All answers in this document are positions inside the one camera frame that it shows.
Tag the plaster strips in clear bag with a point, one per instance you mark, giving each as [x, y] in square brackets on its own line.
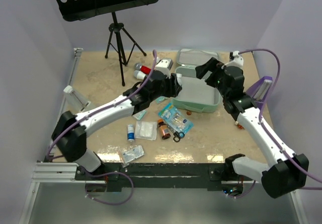
[138, 116]

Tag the alcohol pad packet in bag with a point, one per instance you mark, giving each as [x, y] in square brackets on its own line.
[130, 155]

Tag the red toy microphone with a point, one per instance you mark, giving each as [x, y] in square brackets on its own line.
[142, 68]

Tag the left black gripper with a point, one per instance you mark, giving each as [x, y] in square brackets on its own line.
[174, 88]

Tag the aluminium frame rail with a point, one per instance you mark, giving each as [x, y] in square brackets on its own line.
[46, 173]

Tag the brown bottle with orange cap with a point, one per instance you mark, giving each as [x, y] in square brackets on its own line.
[163, 129]

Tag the bandage scissors with black handles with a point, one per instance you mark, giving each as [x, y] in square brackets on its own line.
[177, 135]

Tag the purple plastic stand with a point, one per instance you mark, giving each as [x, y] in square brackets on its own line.
[259, 90]

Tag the mint green medicine kit case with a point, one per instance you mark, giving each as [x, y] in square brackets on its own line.
[196, 95]

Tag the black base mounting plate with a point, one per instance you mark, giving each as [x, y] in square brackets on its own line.
[208, 176]

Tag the teal adhesive tape packet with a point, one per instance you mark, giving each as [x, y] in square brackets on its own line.
[160, 99]

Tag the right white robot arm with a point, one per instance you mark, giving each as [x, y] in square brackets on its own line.
[284, 170]

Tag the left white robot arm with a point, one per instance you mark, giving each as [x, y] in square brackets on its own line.
[72, 130]

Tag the white toy microphone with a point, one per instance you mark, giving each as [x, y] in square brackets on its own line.
[139, 75]

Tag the toy brick car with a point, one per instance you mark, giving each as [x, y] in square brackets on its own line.
[239, 126]

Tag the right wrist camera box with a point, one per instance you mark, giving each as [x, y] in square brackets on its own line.
[235, 59]

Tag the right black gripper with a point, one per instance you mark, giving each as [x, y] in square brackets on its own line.
[202, 70]

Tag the blue cotton swab pouch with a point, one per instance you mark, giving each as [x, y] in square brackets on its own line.
[175, 119]

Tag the white plastic stand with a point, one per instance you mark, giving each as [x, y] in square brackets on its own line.
[78, 101]

